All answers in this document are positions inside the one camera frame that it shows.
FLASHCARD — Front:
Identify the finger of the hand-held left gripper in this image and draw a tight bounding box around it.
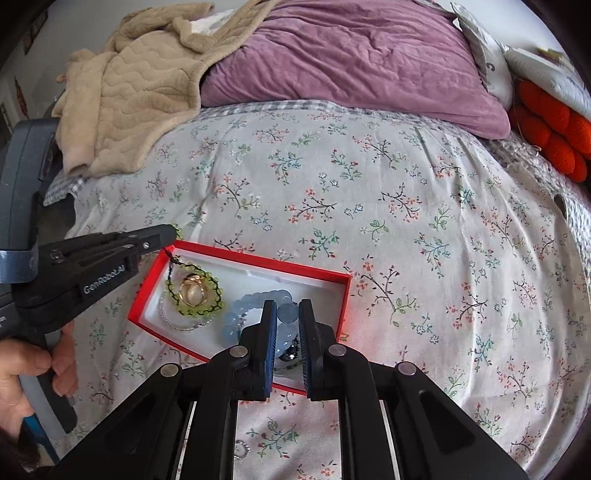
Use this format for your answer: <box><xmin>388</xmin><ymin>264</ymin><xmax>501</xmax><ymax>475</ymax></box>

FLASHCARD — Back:
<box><xmin>39</xmin><ymin>224</ymin><xmax>179</xmax><ymax>271</ymax></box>

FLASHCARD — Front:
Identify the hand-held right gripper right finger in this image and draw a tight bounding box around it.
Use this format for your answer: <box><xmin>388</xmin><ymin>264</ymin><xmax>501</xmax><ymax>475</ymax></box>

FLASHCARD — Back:
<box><xmin>298</xmin><ymin>299</ymin><xmax>529</xmax><ymax>480</ymax></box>

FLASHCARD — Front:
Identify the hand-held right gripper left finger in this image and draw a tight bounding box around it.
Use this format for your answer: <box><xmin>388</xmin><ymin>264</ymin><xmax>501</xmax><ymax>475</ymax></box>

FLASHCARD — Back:
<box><xmin>46</xmin><ymin>299</ymin><xmax>279</xmax><ymax>480</ymax></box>

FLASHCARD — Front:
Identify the dark bead bracelet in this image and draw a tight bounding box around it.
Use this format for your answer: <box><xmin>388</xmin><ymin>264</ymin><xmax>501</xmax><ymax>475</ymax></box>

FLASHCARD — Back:
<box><xmin>272</xmin><ymin>339</ymin><xmax>304</xmax><ymax>364</ymax></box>

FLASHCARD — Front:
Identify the blue bead bracelet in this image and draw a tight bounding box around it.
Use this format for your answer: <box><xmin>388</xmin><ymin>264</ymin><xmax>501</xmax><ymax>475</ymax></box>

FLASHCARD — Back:
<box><xmin>225</xmin><ymin>288</ymin><xmax>308</xmax><ymax>360</ymax></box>

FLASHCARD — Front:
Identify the red cardboard box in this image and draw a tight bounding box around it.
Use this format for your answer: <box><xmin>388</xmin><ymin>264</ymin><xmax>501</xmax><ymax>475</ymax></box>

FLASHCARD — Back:
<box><xmin>127</xmin><ymin>240</ymin><xmax>354</xmax><ymax>398</ymax></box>

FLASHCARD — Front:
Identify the green beaded pendant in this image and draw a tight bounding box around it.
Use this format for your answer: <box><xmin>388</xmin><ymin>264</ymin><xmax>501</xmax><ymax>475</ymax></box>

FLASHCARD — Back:
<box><xmin>163</xmin><ymin>247</ymin><xmax>226</xmax><ymax>320</ymax></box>

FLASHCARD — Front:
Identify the gold ring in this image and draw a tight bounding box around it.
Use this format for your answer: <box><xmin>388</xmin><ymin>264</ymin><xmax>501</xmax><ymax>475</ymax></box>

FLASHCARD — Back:
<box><xmin>179</xmin><ymin>274</ymin><xmax>207</xmax><ymax>306</ymax></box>

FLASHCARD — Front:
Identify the clear beaded coil bracelet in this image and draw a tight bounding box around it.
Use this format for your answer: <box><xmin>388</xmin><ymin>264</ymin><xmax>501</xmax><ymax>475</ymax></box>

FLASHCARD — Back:
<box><xmin>159</xmin><ymin>295</ymin><xmax>218</xmax><ymax>331</ymax></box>

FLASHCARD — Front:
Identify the person's left hand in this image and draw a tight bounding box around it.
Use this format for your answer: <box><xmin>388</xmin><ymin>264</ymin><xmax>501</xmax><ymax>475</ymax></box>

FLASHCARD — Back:
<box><xmin>0</xmin><ymin>320</ymin><xmax>79</xmax><ymax>444</ymax></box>

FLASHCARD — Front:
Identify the floral bed sheet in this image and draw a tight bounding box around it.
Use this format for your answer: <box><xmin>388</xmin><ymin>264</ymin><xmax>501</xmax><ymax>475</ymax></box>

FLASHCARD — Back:
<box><xmin>44</xmin><ymin>108</ymin><xmax>591</xmax><ymax>480</ymax></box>

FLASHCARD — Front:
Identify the beige quilted blanket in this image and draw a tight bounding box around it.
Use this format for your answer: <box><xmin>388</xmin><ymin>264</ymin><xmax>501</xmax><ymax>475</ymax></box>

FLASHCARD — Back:
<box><xmin>52</xmin><ymin>0</ymin><xmax>280</xmax><ymax>178</ymax></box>

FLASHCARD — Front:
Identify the purple pillow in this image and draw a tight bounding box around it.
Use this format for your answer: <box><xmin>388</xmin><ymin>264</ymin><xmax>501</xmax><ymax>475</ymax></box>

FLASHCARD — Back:
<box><xmin>201</xmin><ymin>0</ymin><xmax>511</xmax><ymax>139</ymax></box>

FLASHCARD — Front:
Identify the orange knotted cushion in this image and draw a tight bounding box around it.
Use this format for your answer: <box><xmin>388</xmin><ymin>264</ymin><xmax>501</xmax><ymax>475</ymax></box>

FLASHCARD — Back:
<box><xmin>510</xmin><ymin>80</ymin><xmax>591</xmax><ymax>183</ymax></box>

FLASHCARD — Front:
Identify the white printed pillow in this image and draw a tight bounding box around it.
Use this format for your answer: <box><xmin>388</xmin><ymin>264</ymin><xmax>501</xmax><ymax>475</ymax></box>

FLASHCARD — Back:
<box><xmin>450</xmin><ymin>2</ymin><xmax>515</xmax><ymax>109</ymax></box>

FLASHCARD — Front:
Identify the white plastic bag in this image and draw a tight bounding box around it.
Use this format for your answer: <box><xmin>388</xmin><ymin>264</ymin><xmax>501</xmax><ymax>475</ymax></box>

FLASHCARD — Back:
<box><xmin>503</xmin><ymin>46</ymin><xmax>591</xmax><ymax>121</ymax></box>

